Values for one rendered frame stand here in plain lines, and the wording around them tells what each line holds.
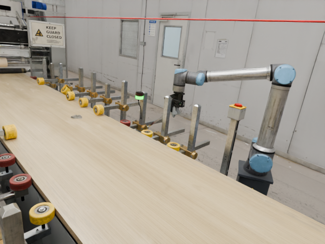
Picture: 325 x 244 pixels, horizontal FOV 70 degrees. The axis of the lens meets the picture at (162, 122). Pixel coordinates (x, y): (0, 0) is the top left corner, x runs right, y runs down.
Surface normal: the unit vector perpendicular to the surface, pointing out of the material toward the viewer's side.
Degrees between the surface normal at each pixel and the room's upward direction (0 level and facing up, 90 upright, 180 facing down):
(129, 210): 0
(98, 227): 0
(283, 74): 82
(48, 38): 90
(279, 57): 90
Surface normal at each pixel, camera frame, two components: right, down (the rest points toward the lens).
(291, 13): -0.74, 0.15
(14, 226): 0.71, 0.29
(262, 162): -0.37, 0.35
